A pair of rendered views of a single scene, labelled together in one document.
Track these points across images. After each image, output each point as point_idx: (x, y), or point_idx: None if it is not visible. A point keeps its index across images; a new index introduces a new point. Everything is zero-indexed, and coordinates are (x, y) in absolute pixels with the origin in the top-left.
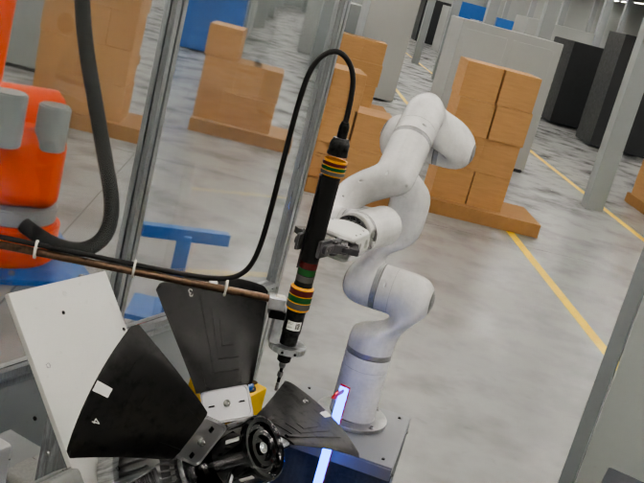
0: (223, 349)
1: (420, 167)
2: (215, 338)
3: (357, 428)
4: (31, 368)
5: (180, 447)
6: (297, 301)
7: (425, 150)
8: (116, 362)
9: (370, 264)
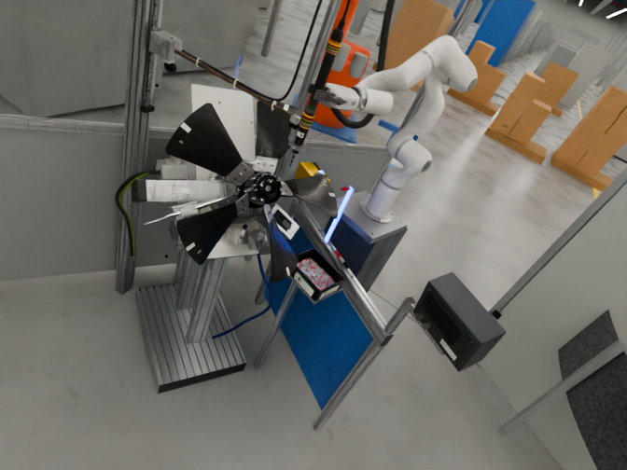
0: (274, 139)
1: (419, 76)
2: (273, 133)
3: (371, 217)
4: None
5: (228, 172)
6: (302, 120)
7: (427, 67)
8: (195, 117)
9: (400, 136)
